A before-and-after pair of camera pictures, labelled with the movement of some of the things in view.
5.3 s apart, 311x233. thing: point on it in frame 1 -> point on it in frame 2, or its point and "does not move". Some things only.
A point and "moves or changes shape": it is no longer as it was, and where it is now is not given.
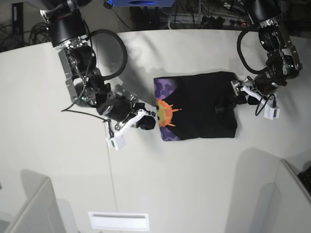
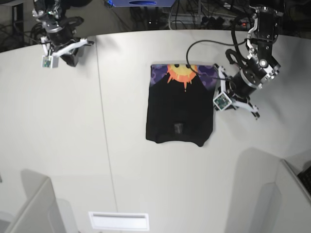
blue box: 142,3 does not move
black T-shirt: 185,106 moves or changes shape
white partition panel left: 41,214 does not move
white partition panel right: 294,215 does not move
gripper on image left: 118,107 -> 60,37
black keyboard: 305,177 does not move
